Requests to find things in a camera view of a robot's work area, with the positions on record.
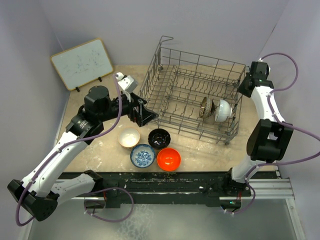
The brown rimmed cream bowl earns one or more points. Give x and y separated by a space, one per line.
207 108

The white ceramic bowl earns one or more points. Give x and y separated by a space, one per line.
223 111

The black glossy bowl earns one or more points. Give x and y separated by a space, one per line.
159 138

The small whiteboard with wood frame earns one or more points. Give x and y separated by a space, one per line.
82 64

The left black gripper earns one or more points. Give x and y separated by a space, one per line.
144 114

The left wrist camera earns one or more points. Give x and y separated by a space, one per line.
127 83

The grey wire dish rack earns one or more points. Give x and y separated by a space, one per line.
176 82

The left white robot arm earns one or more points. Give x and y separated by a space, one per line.
38 193

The blue white patterned bowl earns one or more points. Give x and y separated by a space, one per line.
142 156

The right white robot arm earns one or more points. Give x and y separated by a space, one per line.
269 140

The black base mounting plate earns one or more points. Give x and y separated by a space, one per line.
163 188

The beige white bowl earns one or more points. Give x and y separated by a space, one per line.
129 137

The orange bowl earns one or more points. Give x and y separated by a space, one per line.
169 159

